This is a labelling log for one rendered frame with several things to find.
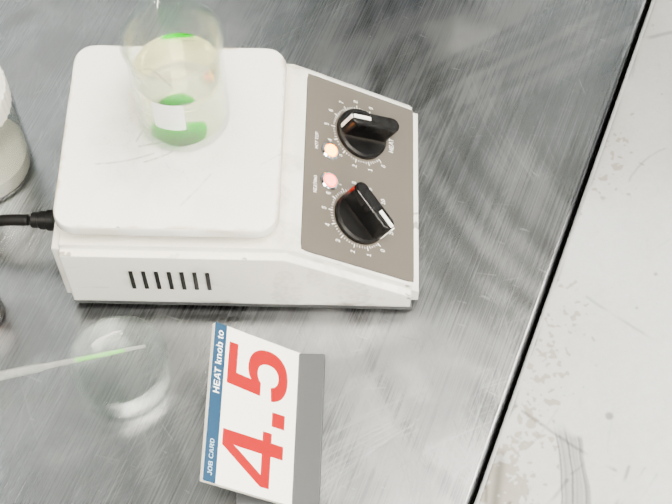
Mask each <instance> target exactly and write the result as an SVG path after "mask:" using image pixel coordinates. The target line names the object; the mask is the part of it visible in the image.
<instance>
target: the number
mask: <svg viewBox="0 0 672 504"><path fill-rule="evenodd" d="M290 365H291V354H290V353H287V352H284V351H282V350H279V349H276V348H274V347H271V346H268V345H265V344H263V343H260V342H257V341H255V340H252V339H249V338H247V337H244V336H241V335H239V334H236V333H233V332H230V331H228V330H227V339H226V352H225V365H224V378H223V392H222V405H221V418H220V431H219V444H218V457H217V470H216V479H219V480H223V481H226V482H229V483H233V484H236V485H240V486H243V487H246V488H250V489H253V490H256V491H260V492H263V493H266V494H270V495H273V496H277V497H280V498H283V499H284V482H285V462H286V443H287V423H288V404H289V384H290Z"/></svg>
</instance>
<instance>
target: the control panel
mask: <svg viewBox="0 0 672 504"><path fill-rule="evenodd" d="M350 109H361V110H364V111H367V112H369V113H370V114H375V115H379V116H384V117H389V118H393V119H395V120H396V121H397V122H398V124H399V130H398V131H397V132H396V133H395V134H394V135H393V136H392V137H391V138H389V139H388V140H387V142H386V147H385V150H384V151H383V153H382V154H381V155H379V156H378V157H377V158H374V159H370V160H366V159H361V158H358V157H356V156H354V155H353V154H351V153H350V152H349V151H348V150H347V149H346V148H345V147H344V146H343V144H342V143H341V141H340V139H339V136H338V133H337V123H338V120H339V118H340V116H341V115H342V114H343V113H344V112H346V111H347V110H350ZM327 144H333V145H335V146H336V148H337V155H336V156H334V157H332V156H329V155H328V154H327V153H326V151H325V146H326V145H327ZM326 174H332V175H334V176H335V178H336V180H337V182H336V185H335V186H334V187H330V186H328V185H327V184H326V183H325V181H324V176H325V175H326ZM358 182H363V183H365V184H366V185H367V186H368V187H369V189H370V190H371V191H372V193H373V194H374V195H375V197H376V198H377V199H378V201H379V202H380V204H381V205H382V206H383V208H384V209H385V210H386V212H387V213H388V214H389V216H390V217H391V218H392V220H393V221H394V227H393V228H395V229H393V230H392V231H391V232H390V233H388V234H387V235H386V236H385V237H383V238H382V239H379V240H378V241H377V242H375V243H373V244H369V245H363V244H358V243H356V242H354V241H352V240H350V239H349V238H348V237H347V236H346V235H345V234H344V233H343V232H342V231H341V229H340V228H339V226H338V224H337V222H336V218H335V205H336V203H337V201H338V199H339V198H340V197H341V196H342V195H344V194H345V193H346V192H347V191H348V190H349V189H351V188H352V187H353V186H354V185H355V184H356V183H358ZM301 249H302V250H304V251H306V252H309V253H313V254H316V255H320V256H323V257H326V258H330V259H333V260H337V261H340V262H343V263H347V264H350V265H353V266H357V267H360V268H364V269H367V270H370V271H374V272H377V273H380V274H384V275H387V276H391V277H394V278H397V279H401V280H404V281H408V282H414V197H413V111H412V110H409V109H407V108H404V107H401V106H399V105H396V104H393V103H390V102H387V101H385V100H382V99H379V98H376V97H374V96H371V95H368V94H365V93H362V92H360V91H357V90H354V89H351V88H348V87H346V86H343V85H340V84H337V83H334V82H332V81H329V80H326V79H323V78H321V77H318V76H315V75H312V74H309V73H308V77H307V96H306V120H305V145H304V170H303V195H302V220H301Z"/></svg>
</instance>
